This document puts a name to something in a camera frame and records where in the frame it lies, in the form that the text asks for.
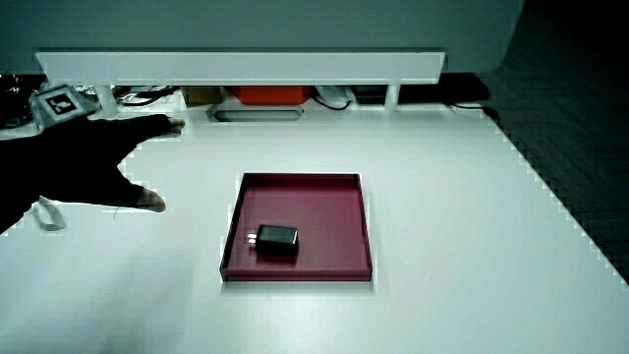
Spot brown cardboard box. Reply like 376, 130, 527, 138
181, 86, 225, 108

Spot white desk shelf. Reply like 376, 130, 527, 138
34, 47, 448, 118

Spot black cable bundle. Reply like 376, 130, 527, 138
112, 85, 180, 108

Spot black charger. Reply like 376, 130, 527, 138
245, 223, 301, 258

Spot white adapter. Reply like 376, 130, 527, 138
314, 85, 356, 110

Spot small white clip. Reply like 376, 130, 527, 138
30, 196, 67, 232

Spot dark small box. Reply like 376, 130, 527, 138
353, 86, 389, 105

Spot dark red square plate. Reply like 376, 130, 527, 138
218, 171, 374, 283

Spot person's left forearm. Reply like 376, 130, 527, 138
0, 137, 22, 235

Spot person's left hand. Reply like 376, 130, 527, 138
18, 84, 187, 221

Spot orange box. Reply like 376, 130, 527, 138
229, 86, 315, 106

